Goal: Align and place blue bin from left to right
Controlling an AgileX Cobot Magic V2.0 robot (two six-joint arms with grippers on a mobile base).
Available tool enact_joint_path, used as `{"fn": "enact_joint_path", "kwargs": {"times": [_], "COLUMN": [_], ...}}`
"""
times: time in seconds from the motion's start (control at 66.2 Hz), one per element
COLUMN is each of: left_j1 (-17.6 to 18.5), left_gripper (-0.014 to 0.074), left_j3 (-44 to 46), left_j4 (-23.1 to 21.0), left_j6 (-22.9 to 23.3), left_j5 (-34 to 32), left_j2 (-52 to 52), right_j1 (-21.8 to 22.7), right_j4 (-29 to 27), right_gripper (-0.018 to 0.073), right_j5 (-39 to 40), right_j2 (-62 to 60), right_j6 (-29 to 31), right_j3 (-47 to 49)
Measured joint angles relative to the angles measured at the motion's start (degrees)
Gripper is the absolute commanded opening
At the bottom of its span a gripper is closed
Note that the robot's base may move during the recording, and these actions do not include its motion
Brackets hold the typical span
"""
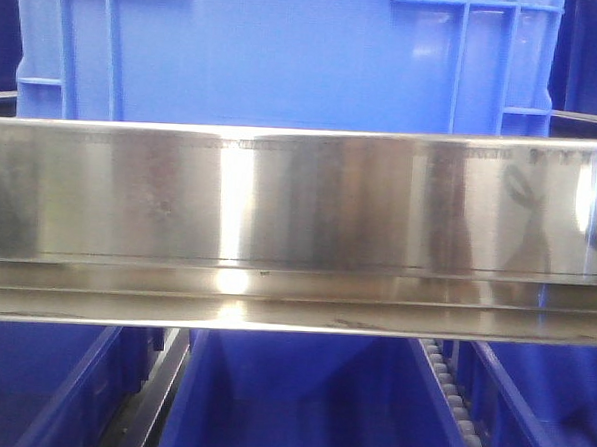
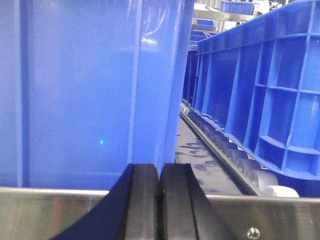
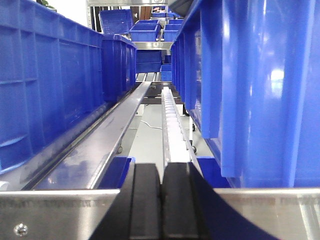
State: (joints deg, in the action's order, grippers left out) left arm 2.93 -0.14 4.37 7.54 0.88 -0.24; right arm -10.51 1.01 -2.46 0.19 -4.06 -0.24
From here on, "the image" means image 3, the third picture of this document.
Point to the background blue bin left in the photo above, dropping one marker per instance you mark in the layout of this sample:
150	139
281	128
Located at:
145	31

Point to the background blue bin right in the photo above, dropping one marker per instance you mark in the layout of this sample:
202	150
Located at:
171	29

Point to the steel divider rail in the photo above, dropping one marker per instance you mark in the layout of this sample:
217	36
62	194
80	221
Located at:
84	163

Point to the steel shelf front rail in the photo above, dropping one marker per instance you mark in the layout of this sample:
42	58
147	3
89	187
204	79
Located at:
286	213

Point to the large blue bin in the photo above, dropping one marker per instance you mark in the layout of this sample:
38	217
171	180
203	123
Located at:
248	72
50	78

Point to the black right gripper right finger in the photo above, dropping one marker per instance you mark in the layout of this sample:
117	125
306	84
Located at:
192	210

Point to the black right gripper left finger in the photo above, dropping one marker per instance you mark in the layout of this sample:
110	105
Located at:
135	214

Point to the white roller track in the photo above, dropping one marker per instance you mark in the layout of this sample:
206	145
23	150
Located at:
176	144

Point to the tilted blue bin background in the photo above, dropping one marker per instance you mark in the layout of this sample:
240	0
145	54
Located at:
117	21

